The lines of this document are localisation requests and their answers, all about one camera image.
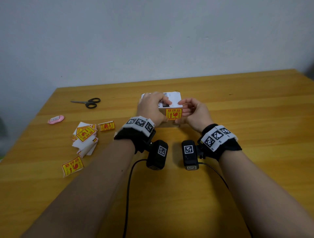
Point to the person's left hand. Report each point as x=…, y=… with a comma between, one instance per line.
x=149, y=107

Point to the person's right hand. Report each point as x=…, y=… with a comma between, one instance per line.
x=198, y=116

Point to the person's right thumb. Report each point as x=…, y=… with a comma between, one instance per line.
x=185, y=101

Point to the person's left thumb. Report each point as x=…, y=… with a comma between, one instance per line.
x=164, y=101

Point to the small white cardboard box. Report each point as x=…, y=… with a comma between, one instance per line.
x=174, y=97

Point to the yellow red sticker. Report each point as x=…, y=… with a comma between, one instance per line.
x=173, y=113

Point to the person's right forearm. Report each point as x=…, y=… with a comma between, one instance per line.
x=260, y=193

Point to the person's left forearm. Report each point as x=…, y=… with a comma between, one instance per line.
x=93, y=186

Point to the curled yellow red label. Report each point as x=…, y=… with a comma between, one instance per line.
x=107, y=126

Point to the black scissors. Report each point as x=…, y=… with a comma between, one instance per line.
x=88, y=103

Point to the pile of yellow stickers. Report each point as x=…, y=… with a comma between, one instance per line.
x=84, y=138

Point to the small pink case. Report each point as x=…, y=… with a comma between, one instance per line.
x=56, y=119

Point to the flat yellow red label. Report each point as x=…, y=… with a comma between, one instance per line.
x=72, y=166

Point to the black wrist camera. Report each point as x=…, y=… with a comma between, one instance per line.
x=157, y=154
x=189, y=153

